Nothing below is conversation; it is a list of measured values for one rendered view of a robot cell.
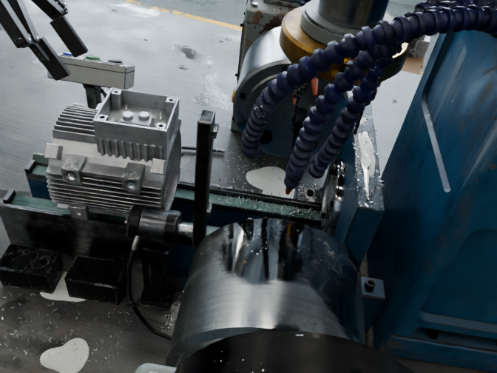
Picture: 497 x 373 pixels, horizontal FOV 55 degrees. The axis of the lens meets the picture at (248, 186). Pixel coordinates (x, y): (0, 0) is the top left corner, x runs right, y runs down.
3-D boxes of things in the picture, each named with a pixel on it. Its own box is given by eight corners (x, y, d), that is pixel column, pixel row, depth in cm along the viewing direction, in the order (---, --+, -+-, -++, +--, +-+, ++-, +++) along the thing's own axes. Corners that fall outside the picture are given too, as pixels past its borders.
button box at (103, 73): (134, 86, 109) (135, 63, 108) (124, 90, 103) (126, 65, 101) (61, 75, 109) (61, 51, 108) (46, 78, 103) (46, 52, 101)
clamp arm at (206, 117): (210, 235, 81) (220, 111, 64) (207, 249, 79) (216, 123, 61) (189, 232, 81) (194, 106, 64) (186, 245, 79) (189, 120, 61)
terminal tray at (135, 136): (179, 129, 89) (179, 96, 84) (166, 166, 81) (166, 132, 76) (115, 119, 89) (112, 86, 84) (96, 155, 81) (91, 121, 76)
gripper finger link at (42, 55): (31, 29, 74) (22, 38, 72) (52, 58, 77) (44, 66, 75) (24, 32, 75) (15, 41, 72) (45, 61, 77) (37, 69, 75)
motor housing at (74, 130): (182, 175, 102) (183, 100, 89) (162, 243, 88) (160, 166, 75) (89, 161, 102) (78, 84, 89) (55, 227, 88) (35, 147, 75)
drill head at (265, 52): (333, 92, 134) (356, 4, 117) (334, 178, 107) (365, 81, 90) (245, 78, 134) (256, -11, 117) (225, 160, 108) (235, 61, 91)
